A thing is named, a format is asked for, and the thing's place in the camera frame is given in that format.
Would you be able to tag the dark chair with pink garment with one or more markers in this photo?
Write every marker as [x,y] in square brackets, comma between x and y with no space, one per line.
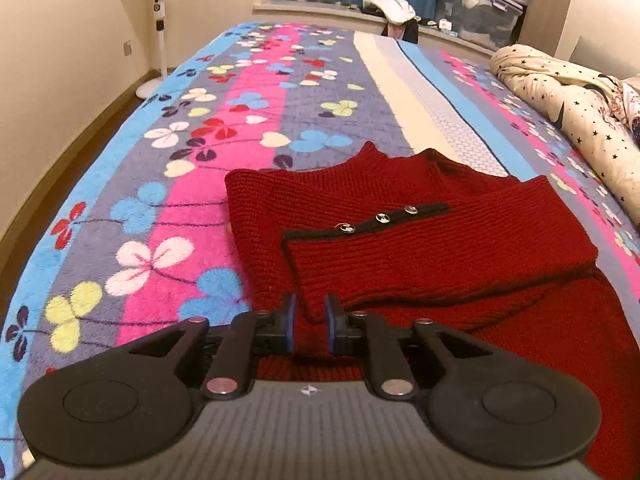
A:
[400,31]

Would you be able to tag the white clothes pile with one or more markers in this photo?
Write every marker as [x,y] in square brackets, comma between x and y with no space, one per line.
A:
[390,5]

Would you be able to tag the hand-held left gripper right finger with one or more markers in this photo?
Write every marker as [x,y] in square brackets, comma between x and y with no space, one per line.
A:
[330,325]

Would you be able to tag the floral striped blanket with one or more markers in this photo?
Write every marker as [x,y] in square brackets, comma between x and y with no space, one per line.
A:
[165,175]

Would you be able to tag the white standing fan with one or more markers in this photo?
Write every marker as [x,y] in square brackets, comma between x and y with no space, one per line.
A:
[159,20]

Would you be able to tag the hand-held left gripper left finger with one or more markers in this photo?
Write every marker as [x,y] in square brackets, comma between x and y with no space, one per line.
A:
[289,325]

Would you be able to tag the red knit sweater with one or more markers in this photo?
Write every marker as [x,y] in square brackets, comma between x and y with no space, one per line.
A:
[450,260]

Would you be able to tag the cream star-print duvet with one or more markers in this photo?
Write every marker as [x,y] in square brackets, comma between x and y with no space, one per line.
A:
[575,100]

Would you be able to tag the clear plastic storage box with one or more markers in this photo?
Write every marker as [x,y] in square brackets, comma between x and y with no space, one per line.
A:
[475,12]

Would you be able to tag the wall socket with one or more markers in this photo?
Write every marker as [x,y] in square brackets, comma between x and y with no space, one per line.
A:
[127,48]

